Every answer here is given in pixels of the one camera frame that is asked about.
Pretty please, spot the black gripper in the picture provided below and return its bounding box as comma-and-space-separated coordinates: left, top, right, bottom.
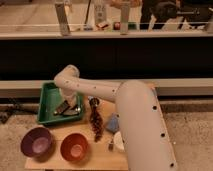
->
54, 101, 79, 116

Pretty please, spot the black tripod stand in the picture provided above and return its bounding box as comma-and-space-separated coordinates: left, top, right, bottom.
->
0, 99, 37, 124

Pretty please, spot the grey vertical post right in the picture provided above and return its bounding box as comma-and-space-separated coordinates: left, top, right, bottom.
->
120, 2, 130, 35

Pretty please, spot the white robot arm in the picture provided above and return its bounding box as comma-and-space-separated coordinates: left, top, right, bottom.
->
54, 65, 178, 171

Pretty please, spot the grey vertical post left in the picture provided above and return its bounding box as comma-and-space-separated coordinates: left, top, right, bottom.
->
55, 0, 70, 36

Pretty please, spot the grey vertical post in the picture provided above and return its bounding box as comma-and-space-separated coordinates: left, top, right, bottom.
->
55, 0, 70, 36
120, 2, 130, 35

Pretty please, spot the purple bowl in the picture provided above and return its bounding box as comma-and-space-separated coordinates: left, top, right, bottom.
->
20, 127, 53, 158

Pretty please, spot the orange bowl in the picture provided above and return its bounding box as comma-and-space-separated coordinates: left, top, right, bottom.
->
60, 133, 89, 162

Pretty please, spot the green plastic tray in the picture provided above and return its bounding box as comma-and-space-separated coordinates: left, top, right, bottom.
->
37, 82, 84, 126

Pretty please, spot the black machine in background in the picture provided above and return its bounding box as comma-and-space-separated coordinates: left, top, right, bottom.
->
140, 0, 213, 30

